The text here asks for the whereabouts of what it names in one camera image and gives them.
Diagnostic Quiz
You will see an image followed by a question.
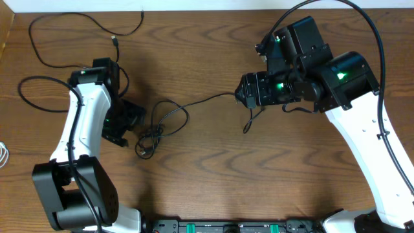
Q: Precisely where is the white cable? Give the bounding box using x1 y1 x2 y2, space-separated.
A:
0 141 10 169

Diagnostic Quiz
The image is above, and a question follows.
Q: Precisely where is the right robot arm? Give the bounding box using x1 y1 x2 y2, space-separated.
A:
235 17 413 232

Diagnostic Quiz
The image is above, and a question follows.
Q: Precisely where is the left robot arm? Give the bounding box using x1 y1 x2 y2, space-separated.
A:
32 58 146 232

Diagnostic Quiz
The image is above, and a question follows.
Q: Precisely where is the wooden side panel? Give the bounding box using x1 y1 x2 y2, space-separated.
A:
0 0 15 56

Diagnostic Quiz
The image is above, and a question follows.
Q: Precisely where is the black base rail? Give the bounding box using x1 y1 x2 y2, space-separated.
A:
147 219 324 233

